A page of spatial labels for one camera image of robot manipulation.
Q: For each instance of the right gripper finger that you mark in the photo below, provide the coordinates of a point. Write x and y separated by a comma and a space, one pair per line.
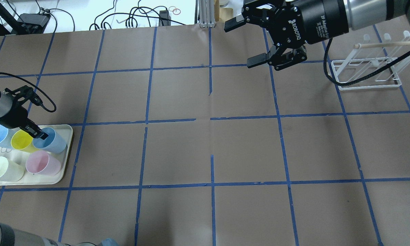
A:
271, 58
263, 13

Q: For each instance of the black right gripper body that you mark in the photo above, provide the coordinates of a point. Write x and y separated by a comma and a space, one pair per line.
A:
319, 20

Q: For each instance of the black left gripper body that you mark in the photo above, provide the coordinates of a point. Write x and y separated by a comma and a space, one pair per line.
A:
16, 117

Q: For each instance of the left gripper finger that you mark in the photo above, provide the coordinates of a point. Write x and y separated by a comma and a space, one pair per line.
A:
35, 131

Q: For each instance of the blue plastic cup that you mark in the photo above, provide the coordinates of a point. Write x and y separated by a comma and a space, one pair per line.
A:
53, 143

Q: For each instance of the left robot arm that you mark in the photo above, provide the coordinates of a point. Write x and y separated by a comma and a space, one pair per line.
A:
15, 237

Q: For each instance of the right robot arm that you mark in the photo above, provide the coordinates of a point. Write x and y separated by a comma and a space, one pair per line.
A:
364, 13

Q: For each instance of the yellow plastic cup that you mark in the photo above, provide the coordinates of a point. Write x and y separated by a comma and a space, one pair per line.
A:
22, 141

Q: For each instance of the light blue cup far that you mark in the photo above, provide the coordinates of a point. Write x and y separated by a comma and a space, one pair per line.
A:
6, 135

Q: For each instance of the pink plastic cup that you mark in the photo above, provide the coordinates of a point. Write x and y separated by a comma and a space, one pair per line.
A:
42, 163

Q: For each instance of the pale green plastic cup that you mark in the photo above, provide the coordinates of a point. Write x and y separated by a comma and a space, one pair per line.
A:
10, 171

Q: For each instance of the cream plastic tray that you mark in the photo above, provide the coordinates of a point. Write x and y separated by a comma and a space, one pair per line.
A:
23, 162

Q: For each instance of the black power strip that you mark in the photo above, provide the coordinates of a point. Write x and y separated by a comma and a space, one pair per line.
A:
164, 18

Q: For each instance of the aluminium frame post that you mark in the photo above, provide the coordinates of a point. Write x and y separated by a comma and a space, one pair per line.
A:
206, 13

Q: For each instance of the white wire cup rack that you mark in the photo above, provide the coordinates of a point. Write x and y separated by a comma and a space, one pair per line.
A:
371, 63

